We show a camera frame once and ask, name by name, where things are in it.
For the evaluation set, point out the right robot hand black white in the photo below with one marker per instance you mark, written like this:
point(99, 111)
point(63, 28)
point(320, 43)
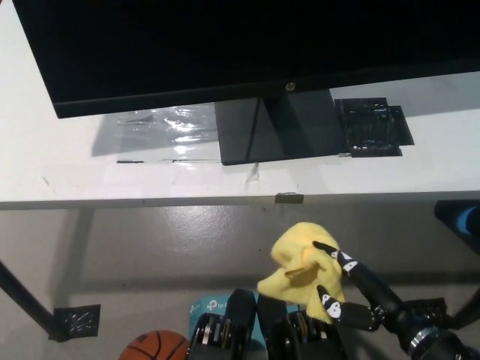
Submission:
point(378, 296)

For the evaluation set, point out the yellow microfibre cloth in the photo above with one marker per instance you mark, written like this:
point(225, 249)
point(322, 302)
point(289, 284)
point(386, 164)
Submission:
point(300, 270)

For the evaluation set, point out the black HP monitor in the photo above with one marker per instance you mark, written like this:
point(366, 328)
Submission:
point(225, 45)

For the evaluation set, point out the black and blue object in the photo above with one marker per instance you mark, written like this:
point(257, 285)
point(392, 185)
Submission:
point(455, 217)

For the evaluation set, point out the black plastic tray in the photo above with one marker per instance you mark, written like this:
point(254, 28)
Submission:
point(371, 127)

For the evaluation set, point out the teal tp-link box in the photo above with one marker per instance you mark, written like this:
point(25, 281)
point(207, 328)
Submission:
point(208, 305)

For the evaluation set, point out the clear tape strip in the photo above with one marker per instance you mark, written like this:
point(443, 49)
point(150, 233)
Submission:
point(254, 174)

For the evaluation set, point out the orange basketball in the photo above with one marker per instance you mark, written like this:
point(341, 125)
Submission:
point(155, 347)

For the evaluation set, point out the clear plastic tape sheet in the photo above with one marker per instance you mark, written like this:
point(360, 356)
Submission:
point(183, 127)

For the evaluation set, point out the thin black tape strip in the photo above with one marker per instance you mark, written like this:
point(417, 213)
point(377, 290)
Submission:
point(130, 162)

